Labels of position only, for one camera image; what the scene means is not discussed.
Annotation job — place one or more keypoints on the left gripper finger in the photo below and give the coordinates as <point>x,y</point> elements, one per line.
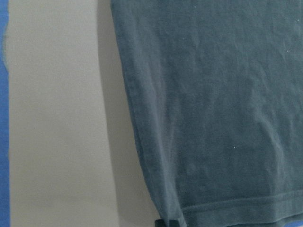
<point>162,223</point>

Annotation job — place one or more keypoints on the black graphic t-shirt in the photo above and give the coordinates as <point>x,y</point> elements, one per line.
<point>215,94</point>

